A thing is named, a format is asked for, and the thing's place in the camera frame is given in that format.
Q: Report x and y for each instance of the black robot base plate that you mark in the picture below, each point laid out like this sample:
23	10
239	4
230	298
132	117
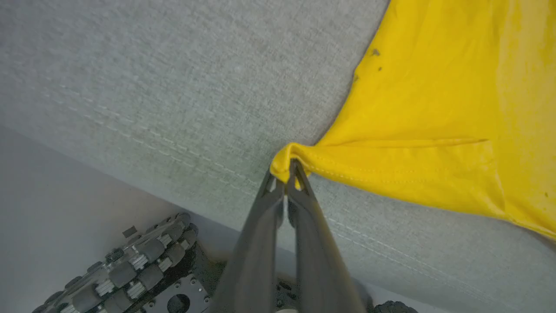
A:
182	291

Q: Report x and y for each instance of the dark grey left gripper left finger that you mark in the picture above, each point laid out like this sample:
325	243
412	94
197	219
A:
256	256

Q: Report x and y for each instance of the yellow and white garment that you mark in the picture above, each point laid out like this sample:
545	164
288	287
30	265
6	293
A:
434	113

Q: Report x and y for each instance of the grey roller omni wheel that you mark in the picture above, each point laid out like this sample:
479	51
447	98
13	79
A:
126	269

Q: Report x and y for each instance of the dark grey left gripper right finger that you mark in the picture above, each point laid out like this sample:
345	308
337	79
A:
319	256

